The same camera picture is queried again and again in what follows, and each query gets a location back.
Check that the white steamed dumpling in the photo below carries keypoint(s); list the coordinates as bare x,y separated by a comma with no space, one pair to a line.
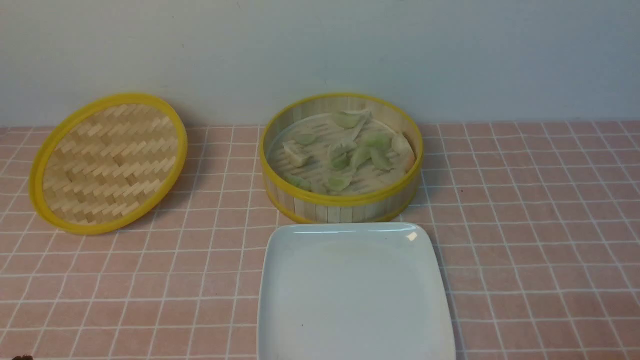
295,154

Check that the white square plate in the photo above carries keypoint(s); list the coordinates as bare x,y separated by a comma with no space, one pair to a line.
353,291

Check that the bamboo steamer basket yellow rim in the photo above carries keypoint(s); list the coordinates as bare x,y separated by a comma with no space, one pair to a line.
373,195

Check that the small green dumpling left back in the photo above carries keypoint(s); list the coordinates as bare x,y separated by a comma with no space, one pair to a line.
304,139

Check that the bamboo steamer lid yellow rim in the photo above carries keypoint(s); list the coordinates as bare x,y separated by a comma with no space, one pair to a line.
108,164

